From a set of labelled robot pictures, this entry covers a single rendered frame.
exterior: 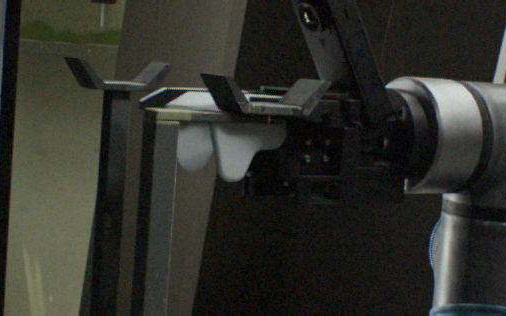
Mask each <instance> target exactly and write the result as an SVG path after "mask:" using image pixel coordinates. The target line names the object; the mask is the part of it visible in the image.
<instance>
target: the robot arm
mask: <svg viewBox="0 0 506 316"><path fill-rule="evenodd" d="M291 1H292V3H293V6H294V11H295V13H296V16H297V18H298V21H299V24H300V26H301V28H302V31H303V33H304V36H305V39H306V41H307V44H308V46H309V48H310V51H311V54H312V56H313V62H314V63H315V66H316V69H317V71H318V74H319V77H320V79H321V81H332V83H331V85H330V86H329V88H328V89H327V91H326V92H325V93H324V95H323V96H322V98H321V99H320V100H319V101H318V103H317V104H316V106H315V107H314V110H313V111H312V113H311V114H310V116H308V117H299V116H298V117H295V116H271V115H270V123H269V124H251V123H223V122H195V121H179V122H180V130H179V143H178V156H177V160H178V163H179V165H180V166H181V167H182V168H183V170H184V171H187V172H198V171H201V169H202V168H203V167H204V166H205V165H206V163H207V161H208V159H209V157H210V155H211V154H212V153H213V151H214V154H215V160H216V165H217V170H218V173H219V175H220V177H221V178H222V179H223V180H224V181H226V182H237V181H239V180H240V179H241V178H242V177H243V176H244V179H243V191H242V194H257V195H259V196H260V197H266V196H295V204H294V208H295V209H331V208H355V204H403V202H404V193H443V196H442V198H443V200H442V209H441V219H440V220H439V222H438V223H437V225H436V226H435V228H434V231H433V233H432V237H431V241H430V260H431V263H432V267H433V269H434V278H435V288H434V298H433V308H432V309H431V311H430V316H506V84H494V83H479V82H465V81H453V80H444V79H430V78H415V77H402V78H398V79H396V80H394V81H392V82H389V83H388V84H387V86H386V85H385V82H384V81H383V78H382V75H381V72H380V69H379V66H378V64H377V62H376V59H375V56H374V53H373V50H372V48H371V46H370V43H369V40H368V34H367V32H366V29H365V27H364V24H363V21H362V18H361V16H360V13H359V11H358V8H357V5H356V2H355V0H291ZM290 89H291V88H284V87H267V86H261V90H260V91H249V90H241V92H242V93H243V94H244V96H245V97H246V98H247V99H248V100H249V101H253V102H273V103H277V101H278V100H279V99H281V98H282V97H283V96H284V95H285V94H286V93H287V92H288V91H289V90H290ZM145 108H161V109H184V110H207V111H221V110H220V109H218V107H217V105H216V103H215V102H214V100H213V99H212V97H211V95H210V93H209V91H208V89H207V88H162V89H160V90H158V91H156V92H154V93H152V94H150V95H148V96H146V97H145V98H143V99H141V100H139V106H138V109H142V110H145ZM260 169H266V170H260ZM310 198H314V199H318V200H322V201H326V202H330V203H310Z"/></svg>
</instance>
